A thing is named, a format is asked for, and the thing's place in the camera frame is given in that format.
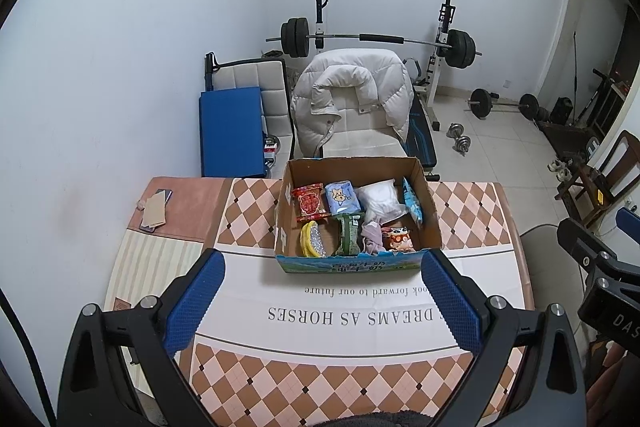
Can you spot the small red silver object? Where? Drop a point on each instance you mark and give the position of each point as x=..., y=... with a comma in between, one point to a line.
x=271, y=148

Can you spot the grey purple cloth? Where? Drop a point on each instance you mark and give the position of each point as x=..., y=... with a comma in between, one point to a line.
x=372, y=237

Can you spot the yellow silver snack packet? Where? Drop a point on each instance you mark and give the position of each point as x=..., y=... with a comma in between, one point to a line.
x=312, y=239

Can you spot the beige round chair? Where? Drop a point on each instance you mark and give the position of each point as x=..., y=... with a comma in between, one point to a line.
x=545, y=257

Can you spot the dark floor mat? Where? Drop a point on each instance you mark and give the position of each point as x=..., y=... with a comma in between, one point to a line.
x=570, y=139

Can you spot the person's right forearm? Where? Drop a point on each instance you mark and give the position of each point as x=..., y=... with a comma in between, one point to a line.
x=620, y=372

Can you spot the white tufted chair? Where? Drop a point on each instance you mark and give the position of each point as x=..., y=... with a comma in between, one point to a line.
x=272, y=82

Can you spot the white cotton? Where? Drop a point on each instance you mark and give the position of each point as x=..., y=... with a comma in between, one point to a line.
x=380, y=202

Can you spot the smartphone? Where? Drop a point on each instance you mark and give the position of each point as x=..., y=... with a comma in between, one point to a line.
x=164, y=194

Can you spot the red snack packet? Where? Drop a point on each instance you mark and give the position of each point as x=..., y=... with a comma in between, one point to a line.
x=310, y=202

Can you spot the short barbell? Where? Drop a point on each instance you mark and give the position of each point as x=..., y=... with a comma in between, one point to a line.
x=480, y=102

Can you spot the white puffer jacket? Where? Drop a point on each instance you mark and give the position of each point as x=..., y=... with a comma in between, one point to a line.
x=395, y=97

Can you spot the person's grey fleece clothing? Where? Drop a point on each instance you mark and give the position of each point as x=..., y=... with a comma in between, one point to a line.
x=375, y=421

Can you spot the blue folded mat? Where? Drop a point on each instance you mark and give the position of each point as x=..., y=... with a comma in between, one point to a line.
x=230, y=132

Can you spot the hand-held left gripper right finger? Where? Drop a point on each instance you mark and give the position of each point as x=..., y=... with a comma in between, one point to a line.
x=450, y=302

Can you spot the long barbell with black plates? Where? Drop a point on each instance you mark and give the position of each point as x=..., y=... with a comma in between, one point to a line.
x=345, y=37

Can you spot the white barbell rack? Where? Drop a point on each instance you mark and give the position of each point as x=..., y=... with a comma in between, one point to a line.
x=320, y=17

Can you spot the checkered printed tablecloth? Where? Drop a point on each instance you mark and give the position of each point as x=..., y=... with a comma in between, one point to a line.
x=350, y=372

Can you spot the white chair under jacket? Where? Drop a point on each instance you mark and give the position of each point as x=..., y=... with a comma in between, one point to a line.
x=365, y=142

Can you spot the black weight bench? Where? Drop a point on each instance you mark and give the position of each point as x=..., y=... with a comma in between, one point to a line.
x=420, y=137

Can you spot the green packet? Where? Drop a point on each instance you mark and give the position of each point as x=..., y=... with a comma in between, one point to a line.
x=349, y=234

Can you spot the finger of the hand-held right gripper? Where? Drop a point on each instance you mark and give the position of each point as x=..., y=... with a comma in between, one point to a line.
x=580, y=239
x=630, y=221

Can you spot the cardboard box with blue print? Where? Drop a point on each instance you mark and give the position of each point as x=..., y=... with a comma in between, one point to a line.
x=350, y=264

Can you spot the striped beige table mat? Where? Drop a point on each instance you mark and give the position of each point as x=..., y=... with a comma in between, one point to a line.
x=150, y=267

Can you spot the orange cartoon snack packet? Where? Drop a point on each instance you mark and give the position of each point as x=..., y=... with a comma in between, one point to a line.
x=397, y=238

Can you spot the white shoe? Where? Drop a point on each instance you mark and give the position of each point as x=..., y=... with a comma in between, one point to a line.
x=565, y=173
x=555, y=164

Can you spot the small cardboard piece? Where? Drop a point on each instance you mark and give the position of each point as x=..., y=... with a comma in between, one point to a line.
x=154, y=212

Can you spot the thin black pole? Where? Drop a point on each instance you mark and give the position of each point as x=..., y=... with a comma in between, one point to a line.
x=575, y=77

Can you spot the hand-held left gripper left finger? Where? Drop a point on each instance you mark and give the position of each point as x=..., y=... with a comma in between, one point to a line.
x=195, y=302

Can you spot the brown wooden chair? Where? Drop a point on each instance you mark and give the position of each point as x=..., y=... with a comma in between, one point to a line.
x=616, y=144

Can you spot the blue cartoon tissue pack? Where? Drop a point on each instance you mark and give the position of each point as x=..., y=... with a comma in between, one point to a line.
x=342, y=197

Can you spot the long teal packet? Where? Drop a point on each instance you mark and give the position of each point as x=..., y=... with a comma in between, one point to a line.
x=412, y=202

